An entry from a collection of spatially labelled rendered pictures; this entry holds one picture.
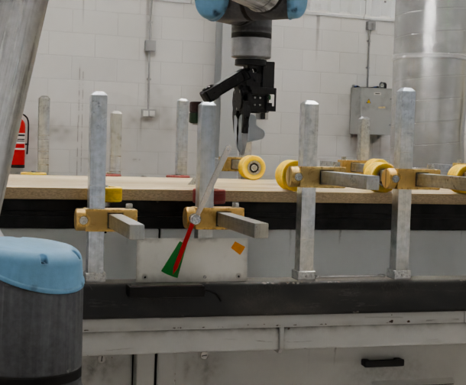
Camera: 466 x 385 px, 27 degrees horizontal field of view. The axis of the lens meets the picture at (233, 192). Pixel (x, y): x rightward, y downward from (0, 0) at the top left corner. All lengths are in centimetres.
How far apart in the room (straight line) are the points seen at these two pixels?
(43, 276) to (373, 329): 126
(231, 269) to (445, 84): 405
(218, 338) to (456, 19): 421
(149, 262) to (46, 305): 88
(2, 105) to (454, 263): 155
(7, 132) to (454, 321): 138
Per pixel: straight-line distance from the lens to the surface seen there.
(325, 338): 236
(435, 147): 610
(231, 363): 254
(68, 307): 133
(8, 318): 132
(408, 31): 619
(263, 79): 215
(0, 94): 150
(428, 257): 266
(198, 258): 220
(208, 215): 219
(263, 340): 231
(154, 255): 217
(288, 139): 1019
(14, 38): 152
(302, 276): 228
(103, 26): 954
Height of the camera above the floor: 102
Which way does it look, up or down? 3 degrees down
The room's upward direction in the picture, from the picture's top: 2 degrees clockwise
